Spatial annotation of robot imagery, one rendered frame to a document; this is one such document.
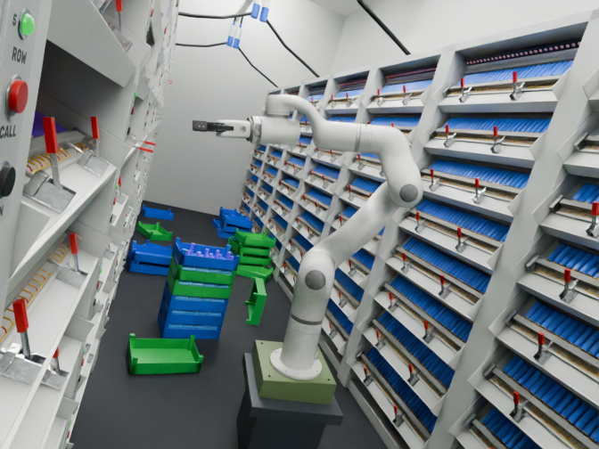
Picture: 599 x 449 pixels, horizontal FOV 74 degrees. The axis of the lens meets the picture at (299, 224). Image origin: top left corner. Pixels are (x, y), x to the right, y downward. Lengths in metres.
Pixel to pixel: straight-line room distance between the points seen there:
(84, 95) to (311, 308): 0.89
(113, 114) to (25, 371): 0.52
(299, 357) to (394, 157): 0.74
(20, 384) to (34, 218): 0.29
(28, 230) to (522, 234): 1.33
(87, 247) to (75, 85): 0.32
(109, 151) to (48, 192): 0.43
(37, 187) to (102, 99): 0.45
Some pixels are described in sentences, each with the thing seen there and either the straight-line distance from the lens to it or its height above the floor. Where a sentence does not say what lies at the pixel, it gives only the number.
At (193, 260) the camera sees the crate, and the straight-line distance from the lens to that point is 2.05.
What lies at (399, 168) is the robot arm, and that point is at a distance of 1.25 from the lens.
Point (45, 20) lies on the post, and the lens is 0.29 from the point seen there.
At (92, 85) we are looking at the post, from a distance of 0.90.
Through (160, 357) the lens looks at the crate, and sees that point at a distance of 2.05.
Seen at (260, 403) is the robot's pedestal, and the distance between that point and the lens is 1.41.
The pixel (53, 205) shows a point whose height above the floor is 0.96.
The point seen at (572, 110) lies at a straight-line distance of 1.48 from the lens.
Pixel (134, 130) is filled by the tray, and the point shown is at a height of 0.99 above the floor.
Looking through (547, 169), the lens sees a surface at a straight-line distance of 1.45.
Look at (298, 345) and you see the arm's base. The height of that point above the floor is 0.46.
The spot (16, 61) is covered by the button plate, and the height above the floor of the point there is 1.08.
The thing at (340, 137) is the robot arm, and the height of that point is 1.16.
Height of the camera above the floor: 1.08
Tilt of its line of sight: 10 degrees down
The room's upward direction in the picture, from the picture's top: 16 degrees clockwise
